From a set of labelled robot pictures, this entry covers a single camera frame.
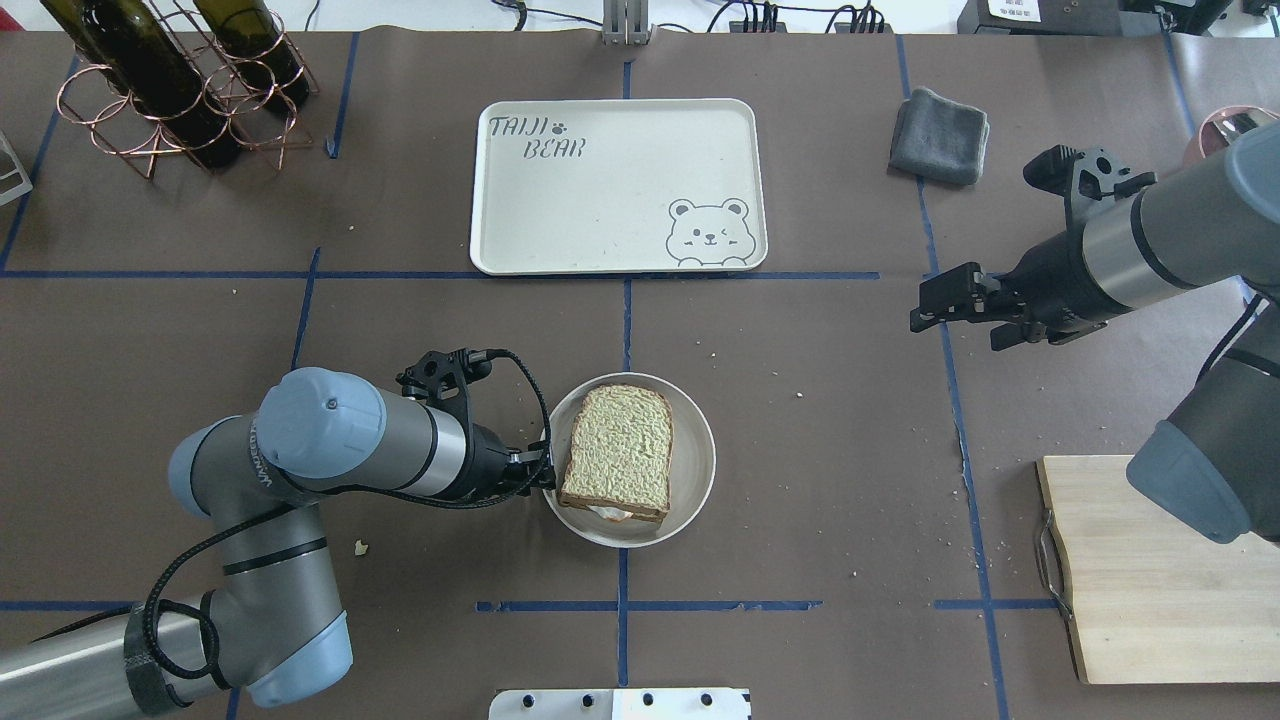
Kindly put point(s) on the black camera mount wrist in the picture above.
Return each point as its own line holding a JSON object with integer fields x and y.
{"x": 441, "y": 380}
{"x": 1089, "y": 181}

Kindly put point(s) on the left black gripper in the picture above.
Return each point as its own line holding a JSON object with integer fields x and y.
{"x": 487, "y": 460}

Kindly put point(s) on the copper wire bottle rack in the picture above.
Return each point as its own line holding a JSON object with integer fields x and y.
{"x": 206, "y": 81}

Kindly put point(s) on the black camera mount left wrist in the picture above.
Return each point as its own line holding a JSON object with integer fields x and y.
{"x": 441, "y": 380}

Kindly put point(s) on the grey folded cloth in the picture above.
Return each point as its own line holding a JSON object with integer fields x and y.
{"x": 939, "y": 139}

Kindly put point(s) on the white round plate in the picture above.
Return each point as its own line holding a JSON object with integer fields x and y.
{"x": 691, "y": 477}

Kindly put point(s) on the dark wine bottle left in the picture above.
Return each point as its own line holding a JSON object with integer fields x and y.
{"x": 139, "y": 57}

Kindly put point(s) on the pink bowl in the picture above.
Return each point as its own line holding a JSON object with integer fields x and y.
{"x": 1223, "y": 127}

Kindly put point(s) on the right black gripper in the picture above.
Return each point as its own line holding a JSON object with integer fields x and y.
{"x": 1055, "y": 281}

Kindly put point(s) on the white wire cup rack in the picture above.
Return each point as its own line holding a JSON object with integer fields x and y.
{"x": 15, "y": 181}

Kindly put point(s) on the toast bread slice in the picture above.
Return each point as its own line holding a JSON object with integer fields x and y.
{"x": 620, "y": 452}

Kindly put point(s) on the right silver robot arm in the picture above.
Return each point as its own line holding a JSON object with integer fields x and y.
{"x": 1140, "y": 245}

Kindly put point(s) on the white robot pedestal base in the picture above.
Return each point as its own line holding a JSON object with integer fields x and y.
{"x": 623, "y": 703}

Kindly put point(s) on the dark wine bottle right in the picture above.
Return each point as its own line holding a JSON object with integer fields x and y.
{"x": 246, "y": 31}

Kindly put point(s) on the dark wine bottle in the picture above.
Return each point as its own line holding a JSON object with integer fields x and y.
{"x": 246, "y": 31}
{"x": 139, "y": 57}

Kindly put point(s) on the aluminium frame post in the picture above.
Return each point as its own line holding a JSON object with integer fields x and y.
{"x": 626, "y": 23}

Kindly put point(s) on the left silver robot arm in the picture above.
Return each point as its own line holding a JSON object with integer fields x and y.
{"x": 256, "y": 607}

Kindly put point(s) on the white bear tray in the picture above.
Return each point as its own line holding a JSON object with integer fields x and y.
{"x": 614, "y": 186}

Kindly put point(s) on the fried egg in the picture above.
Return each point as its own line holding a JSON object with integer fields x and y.
{"x": 610, "y": 513}

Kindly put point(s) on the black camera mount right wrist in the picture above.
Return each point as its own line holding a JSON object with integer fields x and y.
{"x": 1089, "y": 181}

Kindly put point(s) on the wooden cutting board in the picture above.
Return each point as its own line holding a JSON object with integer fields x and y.
{"x": 1149, "y": 600}

